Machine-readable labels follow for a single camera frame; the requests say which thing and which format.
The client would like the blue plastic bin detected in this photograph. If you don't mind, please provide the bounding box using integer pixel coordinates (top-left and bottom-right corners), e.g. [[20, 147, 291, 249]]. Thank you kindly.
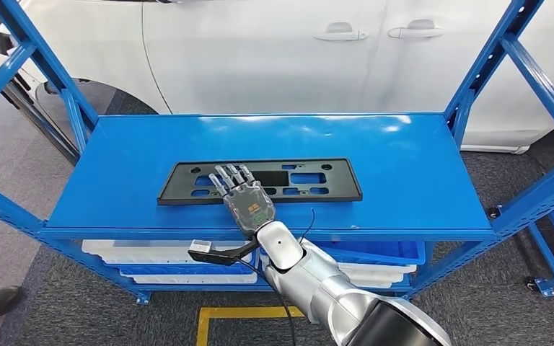
[[119, 263, 257, 277]]

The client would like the blue metal shelf rack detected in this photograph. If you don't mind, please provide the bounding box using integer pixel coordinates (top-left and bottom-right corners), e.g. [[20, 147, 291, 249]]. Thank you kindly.
[[0, 0, 554, 306]]

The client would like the black plastic plate frame part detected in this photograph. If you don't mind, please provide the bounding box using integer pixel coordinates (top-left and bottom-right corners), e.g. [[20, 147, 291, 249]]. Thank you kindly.
[[156, 158, 364, 207]]

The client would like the dark metal bar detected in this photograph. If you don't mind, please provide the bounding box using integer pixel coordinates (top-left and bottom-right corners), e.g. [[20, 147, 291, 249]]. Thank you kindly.
[[0, 79, 81, 167]]

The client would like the large white plastic bin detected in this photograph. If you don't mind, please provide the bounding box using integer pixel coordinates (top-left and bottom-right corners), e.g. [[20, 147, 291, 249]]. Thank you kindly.
[[82, 239, 255, 265]]

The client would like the white car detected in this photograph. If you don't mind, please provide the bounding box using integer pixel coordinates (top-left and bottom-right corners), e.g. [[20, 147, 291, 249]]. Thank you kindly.
[[0, 0, 554, 155]]

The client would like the thick black camera cable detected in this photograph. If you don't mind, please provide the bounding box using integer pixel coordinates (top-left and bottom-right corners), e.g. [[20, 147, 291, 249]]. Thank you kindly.
[[236, 259, 298, 346]]

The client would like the thin black wire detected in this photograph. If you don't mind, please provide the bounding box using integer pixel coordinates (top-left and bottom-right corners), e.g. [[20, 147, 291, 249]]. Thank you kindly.
[[298, 208, 317, 244]]

